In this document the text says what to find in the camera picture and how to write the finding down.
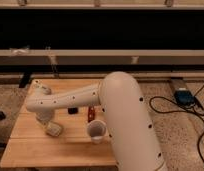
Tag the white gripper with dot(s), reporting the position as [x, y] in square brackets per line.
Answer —
[45, 117]

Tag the white sponge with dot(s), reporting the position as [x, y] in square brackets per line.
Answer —
[53, 129]

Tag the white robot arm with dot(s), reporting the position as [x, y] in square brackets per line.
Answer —
[132, 135]

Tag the small black block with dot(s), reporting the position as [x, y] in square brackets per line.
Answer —
[72, 111]

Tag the red small bottle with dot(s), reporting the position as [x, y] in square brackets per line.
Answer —
[91, 114]

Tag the white plastic cup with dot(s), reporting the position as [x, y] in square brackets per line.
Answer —
[96, 130]

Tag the blue power adapter box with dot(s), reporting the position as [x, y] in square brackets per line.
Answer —
[184, 97]

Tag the white horizontal rail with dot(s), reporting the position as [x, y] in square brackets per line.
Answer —
[14, 57]

